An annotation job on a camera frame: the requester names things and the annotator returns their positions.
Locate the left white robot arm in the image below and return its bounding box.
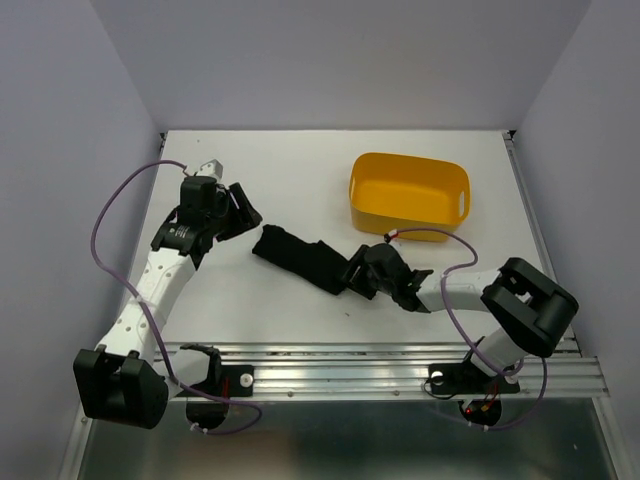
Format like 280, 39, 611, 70
73, 175, 262, 429

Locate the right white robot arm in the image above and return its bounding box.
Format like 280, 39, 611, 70
339, 243, 579, 390

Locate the yellow plastic basket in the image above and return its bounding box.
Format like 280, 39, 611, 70
348, 152, 471, 242

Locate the aluminium mounting rail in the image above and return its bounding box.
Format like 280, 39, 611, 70
79, 341, 611, 401

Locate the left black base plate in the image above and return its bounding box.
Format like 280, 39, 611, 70
193, 363, 255, 398

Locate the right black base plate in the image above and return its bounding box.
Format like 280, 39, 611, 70
424, 362, 520, 397

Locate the black t shirt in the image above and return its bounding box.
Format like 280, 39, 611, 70
252, 224, 349, 295

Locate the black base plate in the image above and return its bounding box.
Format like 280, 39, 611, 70
193, 363, 255, 398
424, 362, 520, 397

